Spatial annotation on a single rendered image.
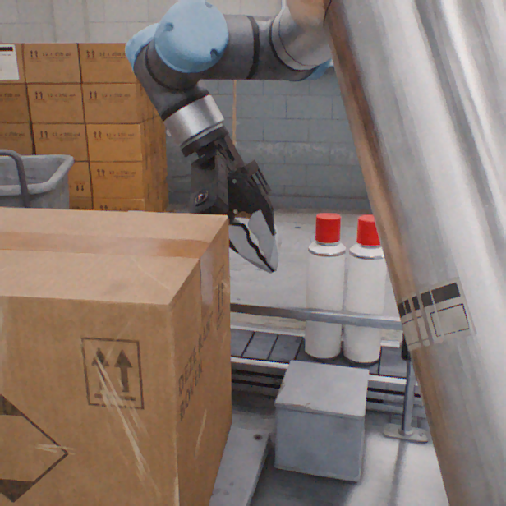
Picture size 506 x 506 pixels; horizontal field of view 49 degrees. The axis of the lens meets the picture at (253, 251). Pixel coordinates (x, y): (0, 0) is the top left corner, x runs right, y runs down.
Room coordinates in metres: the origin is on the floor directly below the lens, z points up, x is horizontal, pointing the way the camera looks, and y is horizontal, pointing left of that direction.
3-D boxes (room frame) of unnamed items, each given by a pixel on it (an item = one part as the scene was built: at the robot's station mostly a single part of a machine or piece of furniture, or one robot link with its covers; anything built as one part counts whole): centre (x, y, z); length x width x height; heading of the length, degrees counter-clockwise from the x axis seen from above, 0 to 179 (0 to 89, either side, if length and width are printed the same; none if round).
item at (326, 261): (0.72, -0.10, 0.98); 0.05 x 0.05 x 0.20
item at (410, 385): (0.62, -0.20, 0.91); 0.07 x 0.03 x 0.16; 166
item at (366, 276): (0.71, -0.15, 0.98); 0.05 x 0.05 x 0.20
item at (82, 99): (4.15, 1.27, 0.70); 1.20 x 0.82 x 1.39; 87
